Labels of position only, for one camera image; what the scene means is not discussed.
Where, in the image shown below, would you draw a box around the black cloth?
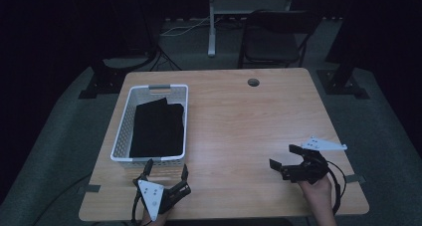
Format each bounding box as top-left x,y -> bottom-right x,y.
128,97 -> 186,159

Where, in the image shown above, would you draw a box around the white floor cable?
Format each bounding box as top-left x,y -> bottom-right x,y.
159,16 -> 222,38

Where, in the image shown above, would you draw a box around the person's left hand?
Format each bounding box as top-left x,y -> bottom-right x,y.
140,207 -> 172,226

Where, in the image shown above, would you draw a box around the black stand base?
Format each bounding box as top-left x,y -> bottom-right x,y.
316,0 -> 371,101
78,56 -> 157,100

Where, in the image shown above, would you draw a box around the black floor cable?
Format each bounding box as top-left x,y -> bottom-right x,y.
31,172 -> 93,226

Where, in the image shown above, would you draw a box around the grey tape strip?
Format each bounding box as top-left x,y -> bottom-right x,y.
78,184 -> 102,194
344,174 -> 366,184

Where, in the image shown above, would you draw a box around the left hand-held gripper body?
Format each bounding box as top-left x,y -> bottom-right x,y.
132,178 -> 192,222

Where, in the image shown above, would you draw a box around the black folding chair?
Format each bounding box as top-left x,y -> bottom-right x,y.
237,9 -> 321,70

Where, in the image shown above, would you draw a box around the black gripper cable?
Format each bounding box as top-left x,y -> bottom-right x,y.
326,160 -> 348,216
131,185 -> 143,225

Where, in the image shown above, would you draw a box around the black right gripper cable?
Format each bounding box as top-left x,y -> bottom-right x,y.
326,160 -> 348,216

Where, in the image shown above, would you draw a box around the black tripod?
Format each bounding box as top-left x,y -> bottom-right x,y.
134,0 -> 183,72

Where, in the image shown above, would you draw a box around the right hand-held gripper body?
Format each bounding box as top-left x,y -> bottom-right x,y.
280,135 -> 348,185

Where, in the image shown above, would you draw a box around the person's right hand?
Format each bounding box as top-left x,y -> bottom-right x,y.
298,174 -> 333,206

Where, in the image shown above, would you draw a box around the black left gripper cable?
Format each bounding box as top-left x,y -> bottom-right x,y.
131,185 -> 143,225

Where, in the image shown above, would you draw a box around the white perforated plastic basket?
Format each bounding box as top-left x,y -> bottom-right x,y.
109,84 -> 189,169

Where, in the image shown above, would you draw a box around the white metal stand frame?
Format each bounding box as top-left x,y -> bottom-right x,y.
207,0 -> 296,58

